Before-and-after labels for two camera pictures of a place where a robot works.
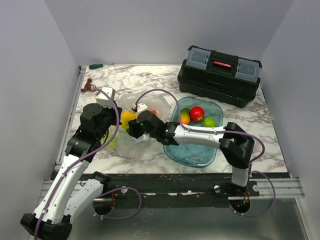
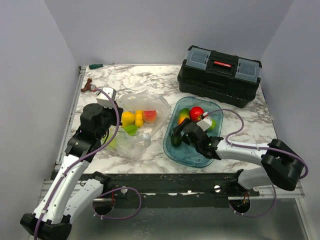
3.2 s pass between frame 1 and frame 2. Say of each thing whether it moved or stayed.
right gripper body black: moved
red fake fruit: stayed
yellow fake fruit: stayed
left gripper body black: stayed
